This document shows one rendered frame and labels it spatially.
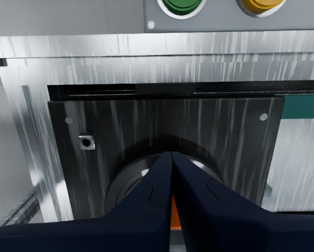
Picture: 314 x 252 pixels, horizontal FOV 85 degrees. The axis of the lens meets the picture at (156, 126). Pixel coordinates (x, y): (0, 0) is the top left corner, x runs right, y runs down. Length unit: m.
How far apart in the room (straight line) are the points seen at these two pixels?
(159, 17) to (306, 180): 0.31
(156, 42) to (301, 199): 0.33
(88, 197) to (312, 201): 0.35
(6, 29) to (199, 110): 0.30
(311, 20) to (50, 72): 0.25
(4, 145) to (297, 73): 0.45
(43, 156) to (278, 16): 0.29
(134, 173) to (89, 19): 0.22
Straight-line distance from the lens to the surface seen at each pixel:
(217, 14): 0.19
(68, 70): 0.20
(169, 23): 0.18
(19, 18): 0.35
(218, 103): 0.18
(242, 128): 0.20
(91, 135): 0.18
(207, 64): 0.19
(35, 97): 0.22
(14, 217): 0.31
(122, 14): 0.29
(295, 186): 0.36
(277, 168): 0.32
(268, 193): 0.27
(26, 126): 0.24
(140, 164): 0.18
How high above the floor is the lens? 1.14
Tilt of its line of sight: 71 degrees down
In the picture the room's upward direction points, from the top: 180 degrees clockwise
